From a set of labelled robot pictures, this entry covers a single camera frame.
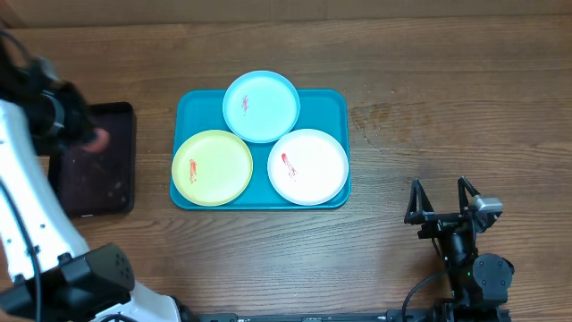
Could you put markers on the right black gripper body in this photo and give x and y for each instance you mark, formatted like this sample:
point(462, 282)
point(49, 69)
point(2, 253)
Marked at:
point(439, 225)

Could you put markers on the teal plastic tray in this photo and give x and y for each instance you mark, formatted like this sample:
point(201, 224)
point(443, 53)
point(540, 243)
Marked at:
point(202, 110)

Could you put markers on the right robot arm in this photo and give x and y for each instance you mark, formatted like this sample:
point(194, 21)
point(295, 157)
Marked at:
point(479, 282)

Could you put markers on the black rectangular water tray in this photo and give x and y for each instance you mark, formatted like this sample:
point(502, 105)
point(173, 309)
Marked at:
point(96, 184)

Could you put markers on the white plate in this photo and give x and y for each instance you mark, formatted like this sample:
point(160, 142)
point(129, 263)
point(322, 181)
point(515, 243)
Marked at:
point(308, 167)

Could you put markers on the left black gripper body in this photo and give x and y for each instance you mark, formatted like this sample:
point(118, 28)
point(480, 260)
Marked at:
point(55, 127)

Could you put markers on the light blue plate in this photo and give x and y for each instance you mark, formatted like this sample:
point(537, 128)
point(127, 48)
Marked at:
point(261, 106)

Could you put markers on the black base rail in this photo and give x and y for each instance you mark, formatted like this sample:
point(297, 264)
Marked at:
point(391, 315)

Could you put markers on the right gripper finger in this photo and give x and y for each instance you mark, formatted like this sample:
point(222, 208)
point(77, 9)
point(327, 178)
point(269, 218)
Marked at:
point(465, 188)
point(419, 206)

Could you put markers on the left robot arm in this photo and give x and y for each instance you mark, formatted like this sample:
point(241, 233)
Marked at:
point(56, 276)

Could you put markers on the green and pink sponge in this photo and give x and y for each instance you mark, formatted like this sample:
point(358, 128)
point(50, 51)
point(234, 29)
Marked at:
point(99, 141)

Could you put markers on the yellow-green plate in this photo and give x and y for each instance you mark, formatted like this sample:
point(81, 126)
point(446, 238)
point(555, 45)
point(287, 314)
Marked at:
point(212, 168)

